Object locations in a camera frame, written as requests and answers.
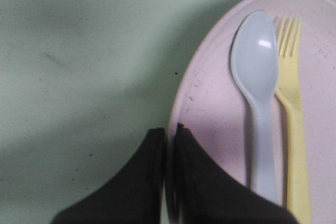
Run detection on yellow plastic fork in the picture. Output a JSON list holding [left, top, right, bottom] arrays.
[[276, 19, 312, 223]]

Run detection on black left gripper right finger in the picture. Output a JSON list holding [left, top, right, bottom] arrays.
[[174, 124, 297, 223]]

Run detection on light blue plastic spoon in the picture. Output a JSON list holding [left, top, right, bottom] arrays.
[[230, 11, 279, 204]]

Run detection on light green plastic tray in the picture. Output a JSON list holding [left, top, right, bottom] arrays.
[[1, 0, 241, 223]]

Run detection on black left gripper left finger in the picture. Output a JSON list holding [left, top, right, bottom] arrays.
[[52, 128, 165, 223]]

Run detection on beige round plate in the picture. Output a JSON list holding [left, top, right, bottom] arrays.
[[168, 0, 335, 223]]

